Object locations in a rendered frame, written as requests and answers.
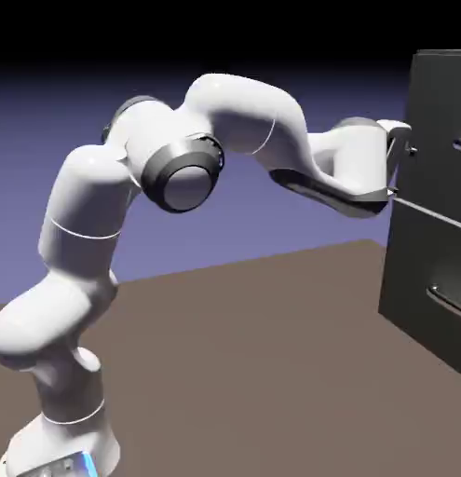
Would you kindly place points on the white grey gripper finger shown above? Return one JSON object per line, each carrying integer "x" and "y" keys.
{"x": 412, "y": 150}

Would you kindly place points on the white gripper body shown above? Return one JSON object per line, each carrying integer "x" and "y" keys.
{"x": 395, "y": 126}

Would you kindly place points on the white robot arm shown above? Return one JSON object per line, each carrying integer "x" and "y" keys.
{"x": 200, "y": 119}

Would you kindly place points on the dark grey drawer front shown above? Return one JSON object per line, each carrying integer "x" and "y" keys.
{"x": 409, "y": 268}
{"x": 435, "y": 175}

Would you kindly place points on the dark grey cabinet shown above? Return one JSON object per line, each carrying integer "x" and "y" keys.
{"x": 420, "y": 268}

